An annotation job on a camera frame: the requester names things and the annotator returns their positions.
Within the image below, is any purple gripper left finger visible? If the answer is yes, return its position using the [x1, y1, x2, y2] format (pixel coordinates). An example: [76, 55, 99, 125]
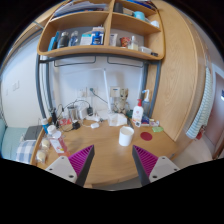
[46, 145, 95, 187]

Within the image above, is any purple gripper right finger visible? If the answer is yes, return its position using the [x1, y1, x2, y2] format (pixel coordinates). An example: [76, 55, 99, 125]
[132, 145, 179, 186]

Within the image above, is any red round coaster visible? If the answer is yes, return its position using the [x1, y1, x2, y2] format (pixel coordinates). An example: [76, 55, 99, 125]
[140, 132, 152, 141]

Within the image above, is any white jar with lid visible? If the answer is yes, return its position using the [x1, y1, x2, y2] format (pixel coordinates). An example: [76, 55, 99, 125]
[36, 150, 47, 163]

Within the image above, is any green sticky note pad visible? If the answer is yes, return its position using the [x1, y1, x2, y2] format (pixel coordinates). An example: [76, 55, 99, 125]
[152, 127, 164, 133]

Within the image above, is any white power strip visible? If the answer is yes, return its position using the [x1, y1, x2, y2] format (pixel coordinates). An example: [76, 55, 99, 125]
[86, 114, 103, 122]

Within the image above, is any plaid cushion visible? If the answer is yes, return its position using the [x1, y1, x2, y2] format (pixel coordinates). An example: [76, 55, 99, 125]
[16, 140, 36, 164]

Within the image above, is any metal cup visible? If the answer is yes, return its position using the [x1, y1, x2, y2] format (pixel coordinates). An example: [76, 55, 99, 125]
[68, 106, 78, 121]

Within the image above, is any white pump lotion bottle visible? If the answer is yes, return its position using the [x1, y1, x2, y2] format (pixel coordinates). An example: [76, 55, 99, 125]
[132, 99, 143, 123]

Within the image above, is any spray bottle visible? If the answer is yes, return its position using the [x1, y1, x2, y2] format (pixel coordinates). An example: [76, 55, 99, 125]
[142, 89, 150, 116]

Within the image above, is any Groot figurine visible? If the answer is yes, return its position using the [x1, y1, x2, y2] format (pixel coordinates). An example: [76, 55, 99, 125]
[114, 88, 128, 114]

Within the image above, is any black thermos bottle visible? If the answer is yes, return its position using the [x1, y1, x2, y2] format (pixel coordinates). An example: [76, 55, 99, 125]
[57, 32, 69, 48]

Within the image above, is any red patterned jar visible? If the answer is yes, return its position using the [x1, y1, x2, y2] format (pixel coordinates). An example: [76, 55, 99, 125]
[120, 37, 130, 47]

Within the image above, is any blue and white box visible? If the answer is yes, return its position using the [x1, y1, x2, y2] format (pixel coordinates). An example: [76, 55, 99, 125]
[91, 27, 104, 45]

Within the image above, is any teal round container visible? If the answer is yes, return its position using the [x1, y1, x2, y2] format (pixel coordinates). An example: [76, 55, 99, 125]
[133, 11, 145, 21]

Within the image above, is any wooden wall shelf unit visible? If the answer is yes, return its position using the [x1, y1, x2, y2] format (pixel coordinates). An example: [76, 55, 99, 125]
[37, 0, 166, 61]

